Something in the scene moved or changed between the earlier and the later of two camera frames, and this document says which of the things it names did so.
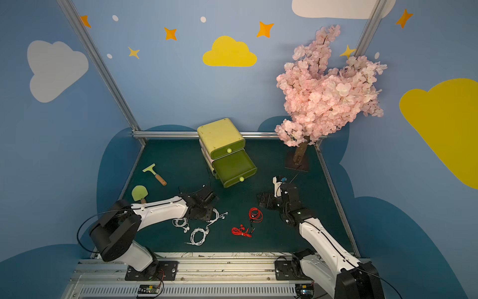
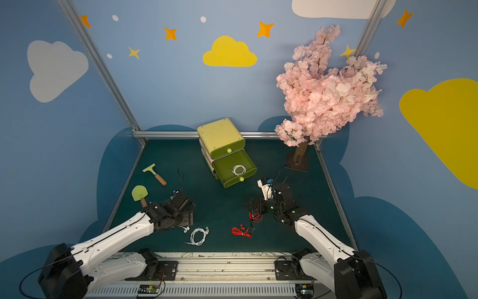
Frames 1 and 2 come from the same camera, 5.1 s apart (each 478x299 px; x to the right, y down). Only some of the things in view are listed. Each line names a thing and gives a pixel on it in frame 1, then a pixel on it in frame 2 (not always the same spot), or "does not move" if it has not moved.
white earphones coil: [222, 216] to [239, 166]
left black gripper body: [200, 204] to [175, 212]
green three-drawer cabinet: [223, 147] does not move
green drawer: [227, 150] does not move
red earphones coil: [255, 215] does not move
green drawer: [234, 167] does not move
